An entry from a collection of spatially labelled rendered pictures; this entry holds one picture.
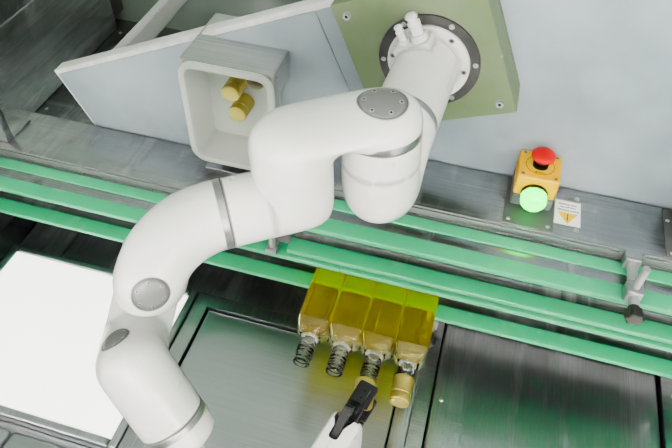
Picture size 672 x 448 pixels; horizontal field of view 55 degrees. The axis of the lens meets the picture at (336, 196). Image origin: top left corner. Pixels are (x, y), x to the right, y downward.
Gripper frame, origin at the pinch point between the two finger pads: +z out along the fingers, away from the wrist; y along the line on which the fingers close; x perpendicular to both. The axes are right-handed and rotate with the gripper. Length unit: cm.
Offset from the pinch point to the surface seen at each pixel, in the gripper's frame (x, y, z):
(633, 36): -16, 46, 48
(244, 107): 41, 24, 27
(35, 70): 121, -3, 38
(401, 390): -4.6, 1.3, 4.1
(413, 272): 2.9, 6.2, 22.7
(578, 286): -22.6, 13.2, 28.6
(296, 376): 15.6, -12.6, 3.5
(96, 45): 128, -12, 64
